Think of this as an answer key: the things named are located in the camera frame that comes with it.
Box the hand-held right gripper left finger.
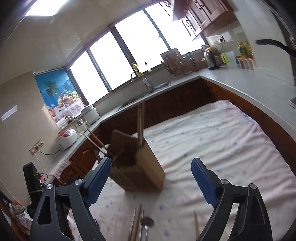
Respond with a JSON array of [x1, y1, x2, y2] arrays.
[[30, 157, 112, 241]]

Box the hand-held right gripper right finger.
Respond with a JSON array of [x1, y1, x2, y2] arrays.
[[191, 158, 271, 241]]

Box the metal chopstick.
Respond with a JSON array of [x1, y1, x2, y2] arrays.
[[129, 209, 137, 241], [85, 129, 109, 152], [79, 132, 108, 155]]

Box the wooden chopstick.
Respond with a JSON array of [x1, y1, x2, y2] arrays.
[[194, 212, 201, 241], [132, 204, 143, 241], [137, 103, 142, 149]]

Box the wooden utensil holder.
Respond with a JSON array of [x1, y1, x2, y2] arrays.
[[109, 129, 165, 192]]

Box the steel spoon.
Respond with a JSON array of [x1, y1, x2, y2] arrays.
[[140, 216, 154, 241]]

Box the lace cloth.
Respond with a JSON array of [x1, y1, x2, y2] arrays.
[[49, 159, 71, 179]]

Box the white floral tablecloth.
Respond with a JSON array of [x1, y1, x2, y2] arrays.
[[66, 100, 290, 241]]

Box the white pink rice cooker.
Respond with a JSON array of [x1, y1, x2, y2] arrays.
[[55, 128, 79, 151]]

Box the small white pot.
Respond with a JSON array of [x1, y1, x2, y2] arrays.
[[75, 118, 90, 133]]

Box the white container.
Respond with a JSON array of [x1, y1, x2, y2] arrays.
[[56, 117, 70, 129]]

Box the white electric cooker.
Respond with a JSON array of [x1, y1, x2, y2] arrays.
[[81, 104, 101, 125]]

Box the wooden base cabinets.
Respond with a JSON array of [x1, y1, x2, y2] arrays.
[[44, 67, 296, 186]]

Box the tropical fruit poster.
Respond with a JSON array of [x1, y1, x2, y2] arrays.
[[34, 69, 83, 117]]

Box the steel sink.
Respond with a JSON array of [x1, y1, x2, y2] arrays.
[[117, 81, 172, 111]]

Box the steel faucet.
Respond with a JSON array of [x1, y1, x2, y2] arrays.
[[130, 70, 152, 91]]

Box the utensil rack with scissors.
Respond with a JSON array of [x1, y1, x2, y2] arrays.
[[173, 52, 199, 78]]

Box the steel electric kettle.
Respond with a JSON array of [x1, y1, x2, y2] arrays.
[[203, 46, 221, 71]]

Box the white jug green lid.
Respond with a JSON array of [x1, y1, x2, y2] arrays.
[[221, 51, 238, 68]]

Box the spice jar rack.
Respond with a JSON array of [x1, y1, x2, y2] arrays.
[[236, 57, 255, 70]]

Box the yellow oil bottle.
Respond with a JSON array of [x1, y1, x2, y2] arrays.
[[245, 41, 254, 58], [237, 41, 246, 58]]

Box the kitchen window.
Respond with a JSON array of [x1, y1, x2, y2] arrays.
[[67, 0, 209, 106]]

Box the ceiling light panel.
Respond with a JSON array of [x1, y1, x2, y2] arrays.
[[24, 0, 70, 17]]

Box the black power cable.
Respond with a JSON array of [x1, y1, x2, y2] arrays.
[[36, 148, 62, 156]]

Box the wall socket strip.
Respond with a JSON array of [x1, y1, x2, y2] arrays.
[[29, 139, 44, 155]]

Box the wooden wall cabinets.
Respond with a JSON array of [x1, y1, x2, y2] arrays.
[[159, 0, 239, 41]]

